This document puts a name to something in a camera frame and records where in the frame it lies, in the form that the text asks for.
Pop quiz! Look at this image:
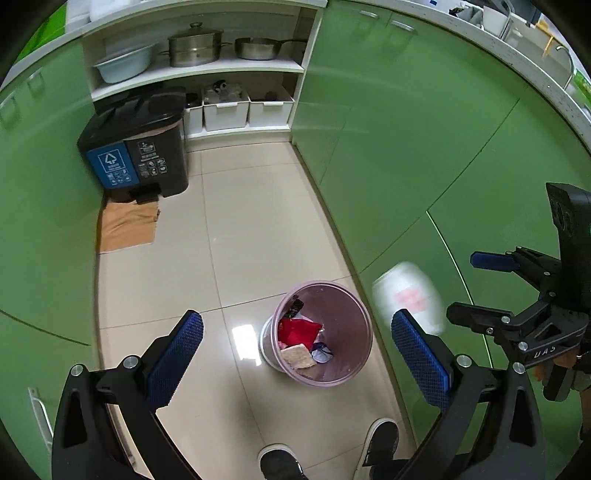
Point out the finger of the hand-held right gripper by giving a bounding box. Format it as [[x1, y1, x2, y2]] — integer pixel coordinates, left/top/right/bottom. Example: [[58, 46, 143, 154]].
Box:
[[470, 247, 561, 296], [446, 300, 555, 335]]

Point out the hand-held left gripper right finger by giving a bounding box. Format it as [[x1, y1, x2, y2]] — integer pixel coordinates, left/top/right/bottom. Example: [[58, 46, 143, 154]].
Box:
[[391, 308, 546, 480]]

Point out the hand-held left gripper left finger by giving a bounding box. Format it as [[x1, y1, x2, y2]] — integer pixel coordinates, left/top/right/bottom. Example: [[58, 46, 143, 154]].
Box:
[[50, 310, 205, 480]]

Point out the pink translucent trash bin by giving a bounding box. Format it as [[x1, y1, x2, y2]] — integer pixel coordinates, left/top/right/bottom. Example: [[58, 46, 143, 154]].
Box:
[[261, 280, 374, 387]]

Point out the dry instant noodle block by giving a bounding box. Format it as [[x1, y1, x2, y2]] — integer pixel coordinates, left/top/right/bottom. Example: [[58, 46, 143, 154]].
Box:
[[281, 344, 317, 370]]

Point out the red bag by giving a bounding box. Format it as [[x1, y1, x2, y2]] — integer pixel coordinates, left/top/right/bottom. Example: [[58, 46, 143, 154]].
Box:
[[278, 318, 324, 348]]

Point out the person's right hand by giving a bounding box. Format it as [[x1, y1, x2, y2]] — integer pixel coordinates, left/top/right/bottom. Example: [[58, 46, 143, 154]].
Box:
[[531, 352, 583, 385]]

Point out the person's right black shoe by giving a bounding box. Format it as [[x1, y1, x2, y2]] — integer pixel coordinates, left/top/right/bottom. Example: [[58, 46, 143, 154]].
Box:
[[355, 418, 400, 480]]

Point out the person's black shoe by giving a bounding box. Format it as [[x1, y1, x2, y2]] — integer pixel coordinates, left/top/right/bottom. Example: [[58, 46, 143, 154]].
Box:
[[259, 444, 308, 480], [355, 418, 400, 480]]

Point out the green kitchen cabinet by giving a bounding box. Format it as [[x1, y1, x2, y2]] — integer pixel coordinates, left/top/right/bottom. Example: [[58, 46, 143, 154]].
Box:
[[0, 37, 139, 480], [291, 0, 591, 480]]

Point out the brown cardboard sheet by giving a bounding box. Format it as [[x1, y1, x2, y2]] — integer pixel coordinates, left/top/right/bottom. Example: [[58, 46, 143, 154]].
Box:
[[99, 199, 161, 253]]

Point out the person's left black shoe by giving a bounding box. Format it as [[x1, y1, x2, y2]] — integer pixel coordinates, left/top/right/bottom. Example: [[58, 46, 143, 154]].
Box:
[[259, 444, 308, 480]]

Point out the steel faucet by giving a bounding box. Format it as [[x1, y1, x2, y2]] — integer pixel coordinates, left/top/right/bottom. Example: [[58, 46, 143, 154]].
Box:
[[551, 44, 576, 91]]

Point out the black two-compartment pedal bin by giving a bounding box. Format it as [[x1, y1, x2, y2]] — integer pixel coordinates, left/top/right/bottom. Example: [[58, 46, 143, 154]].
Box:
[[77, 86, 190, 204]]

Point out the white countertop container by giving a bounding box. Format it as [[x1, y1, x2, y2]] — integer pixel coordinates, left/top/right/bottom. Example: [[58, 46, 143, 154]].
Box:
[[482, 7, 509, 38]]

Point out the white storage box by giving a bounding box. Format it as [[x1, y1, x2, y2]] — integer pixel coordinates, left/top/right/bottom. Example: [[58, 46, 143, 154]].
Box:
[[185, 95, 206, 137], [202, 88, 251, 131], [248, 90, 295, 126]]

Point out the white shelf unit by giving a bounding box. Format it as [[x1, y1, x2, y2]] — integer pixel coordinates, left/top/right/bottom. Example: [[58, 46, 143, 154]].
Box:
[[81, 0, 328, 141]]

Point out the light blue basin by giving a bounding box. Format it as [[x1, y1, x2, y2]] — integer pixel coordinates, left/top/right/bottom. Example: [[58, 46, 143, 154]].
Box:
[[92, 44, 158, 84]]

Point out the steel steamer pot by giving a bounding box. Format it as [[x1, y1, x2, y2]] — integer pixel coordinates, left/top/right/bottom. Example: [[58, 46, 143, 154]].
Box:
[[159, 22, 232, 68]]

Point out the steel frying pan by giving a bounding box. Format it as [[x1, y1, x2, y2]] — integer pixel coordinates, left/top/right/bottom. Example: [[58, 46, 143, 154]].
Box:
[[235, 37, 308, 61]]

